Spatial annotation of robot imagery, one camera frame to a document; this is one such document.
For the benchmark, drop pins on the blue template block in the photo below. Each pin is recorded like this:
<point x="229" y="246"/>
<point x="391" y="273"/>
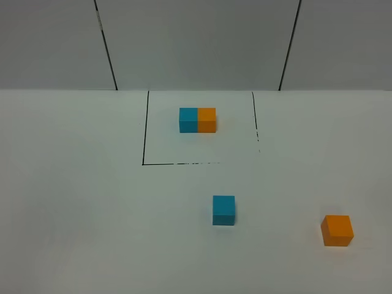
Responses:
<point x="188" y="120"/>

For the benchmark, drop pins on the orange template block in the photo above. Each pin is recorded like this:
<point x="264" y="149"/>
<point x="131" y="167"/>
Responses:
<point x="207" y="120"/>

